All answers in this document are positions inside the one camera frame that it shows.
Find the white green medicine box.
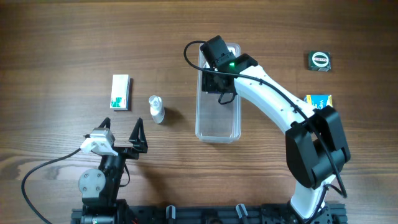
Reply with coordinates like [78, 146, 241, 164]
[109, 74, 130, 111]

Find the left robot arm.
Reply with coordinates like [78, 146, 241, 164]
[71, 118, 148, 223]

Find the white spray bottle clear cap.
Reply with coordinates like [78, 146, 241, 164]
[149, 95, 165, 124]

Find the blue yellow lozenge box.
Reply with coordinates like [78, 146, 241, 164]
[304, 95, 333, 110]

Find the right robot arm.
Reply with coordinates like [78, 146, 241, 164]
[203, 52, 351, 223]

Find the clear plastic container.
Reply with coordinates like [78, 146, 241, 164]
[195, 42, 242, 144]

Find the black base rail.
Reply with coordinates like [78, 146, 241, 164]
[70, 203, 348, 224]

